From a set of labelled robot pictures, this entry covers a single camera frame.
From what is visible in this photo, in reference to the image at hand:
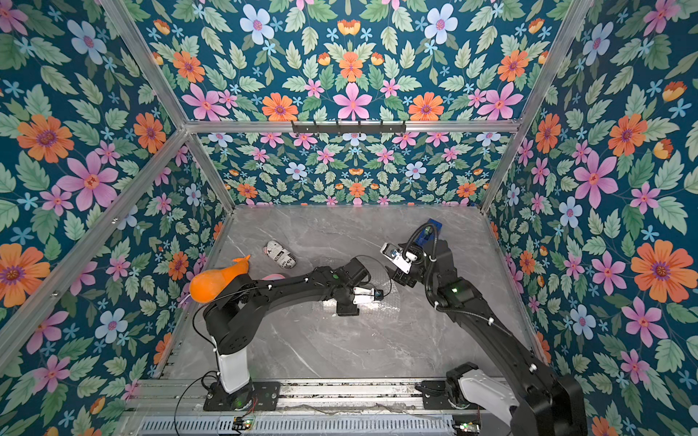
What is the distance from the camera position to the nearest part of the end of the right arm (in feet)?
2.18

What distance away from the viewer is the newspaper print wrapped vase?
3.29 feet

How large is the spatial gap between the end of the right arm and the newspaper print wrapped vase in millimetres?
456

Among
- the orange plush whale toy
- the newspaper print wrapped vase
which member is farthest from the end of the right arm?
the orange plush whale toy

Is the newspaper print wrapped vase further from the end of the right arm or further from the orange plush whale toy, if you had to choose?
the end of the right arm
